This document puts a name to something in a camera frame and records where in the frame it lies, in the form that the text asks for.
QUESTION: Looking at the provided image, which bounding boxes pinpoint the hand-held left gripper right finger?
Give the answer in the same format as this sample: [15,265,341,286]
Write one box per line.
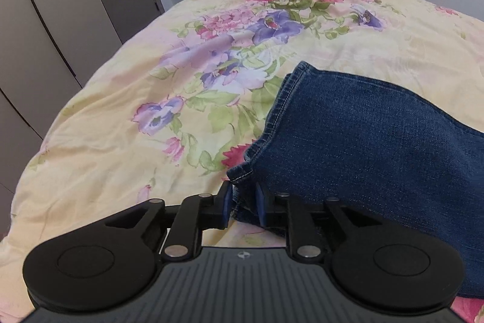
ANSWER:
[255,181,383,260]

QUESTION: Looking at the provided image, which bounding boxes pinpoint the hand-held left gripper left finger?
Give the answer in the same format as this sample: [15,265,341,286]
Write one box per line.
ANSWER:
[104,181,232,260]

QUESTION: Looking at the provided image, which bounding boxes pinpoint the floral yellow blanket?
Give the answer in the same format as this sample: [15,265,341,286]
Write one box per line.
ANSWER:
[0,0,484,323]

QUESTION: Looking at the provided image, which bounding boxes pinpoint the blue denim pants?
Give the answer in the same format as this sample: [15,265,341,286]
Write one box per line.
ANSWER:
[227,60,484,298]

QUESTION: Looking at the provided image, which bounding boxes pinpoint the beige wardrobe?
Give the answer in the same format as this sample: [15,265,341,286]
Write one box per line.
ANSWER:
[0,0,165,211]

